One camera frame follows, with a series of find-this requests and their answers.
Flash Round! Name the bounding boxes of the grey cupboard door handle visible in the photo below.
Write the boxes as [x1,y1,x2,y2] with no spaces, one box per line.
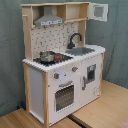
[82,76,86,90]

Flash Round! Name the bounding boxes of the black toy stovetop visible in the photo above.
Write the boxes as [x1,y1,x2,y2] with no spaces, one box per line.
[34,53,71,66]

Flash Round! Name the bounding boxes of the silver toy pot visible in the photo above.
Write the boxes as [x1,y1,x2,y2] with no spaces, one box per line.
[40,51,55,62]

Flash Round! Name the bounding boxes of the oven door with window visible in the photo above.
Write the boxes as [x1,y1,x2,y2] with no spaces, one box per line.
[55,80,75,112]

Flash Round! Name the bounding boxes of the black toy faucet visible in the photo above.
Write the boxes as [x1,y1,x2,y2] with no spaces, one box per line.
[67,33,82,49]

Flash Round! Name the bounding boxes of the white microwave door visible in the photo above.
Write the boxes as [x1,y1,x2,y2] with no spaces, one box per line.
[87,3,108,22]

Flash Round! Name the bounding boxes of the right red oven knob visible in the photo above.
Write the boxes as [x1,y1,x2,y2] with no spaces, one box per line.
[72,67,78,72]

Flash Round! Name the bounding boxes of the red oven knob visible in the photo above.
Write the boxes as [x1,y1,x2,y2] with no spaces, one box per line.
[54,73,60,79]
[72,67,78,72]

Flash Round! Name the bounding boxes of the grey range hood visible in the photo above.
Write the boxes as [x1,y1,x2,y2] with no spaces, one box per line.
[34,6,64,27]

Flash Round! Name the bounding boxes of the left red oven knob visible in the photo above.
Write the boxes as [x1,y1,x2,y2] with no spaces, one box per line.
[54,73,60,79]

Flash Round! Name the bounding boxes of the wooden toy kitchen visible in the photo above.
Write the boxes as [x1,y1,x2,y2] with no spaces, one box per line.
[22,2,105,128]

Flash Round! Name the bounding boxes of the grey toy sink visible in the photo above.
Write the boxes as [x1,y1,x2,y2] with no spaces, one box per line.
[66,47,94,56]

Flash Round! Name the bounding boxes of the grey ice dispenser panel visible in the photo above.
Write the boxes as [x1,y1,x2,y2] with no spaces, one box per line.
[87,65,96,83]

